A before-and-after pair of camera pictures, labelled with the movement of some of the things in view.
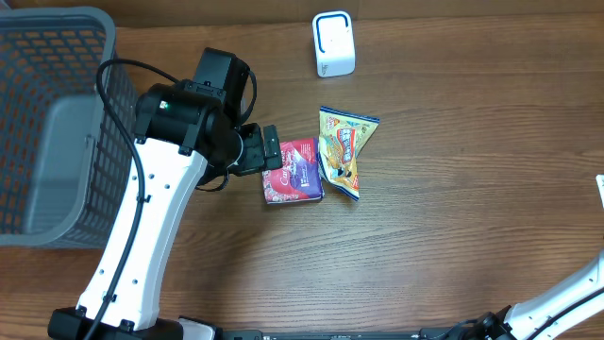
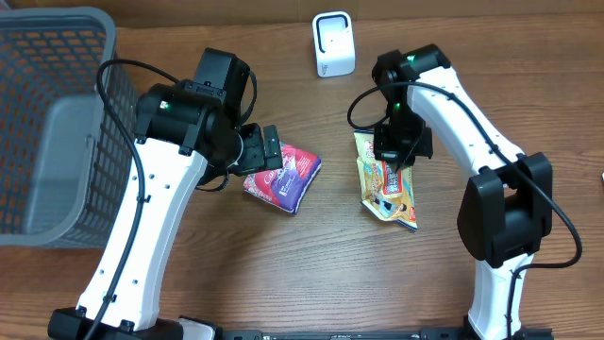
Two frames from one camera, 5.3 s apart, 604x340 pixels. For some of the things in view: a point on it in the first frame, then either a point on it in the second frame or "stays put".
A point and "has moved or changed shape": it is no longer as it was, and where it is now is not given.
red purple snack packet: [299, 178] has moved or changed shape
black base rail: [436, 333] stays put
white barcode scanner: [334, 45] stays put
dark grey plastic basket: [67, 166] stays put
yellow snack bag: [341, 137] → [386, 193]
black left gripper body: [254, 157] stays put
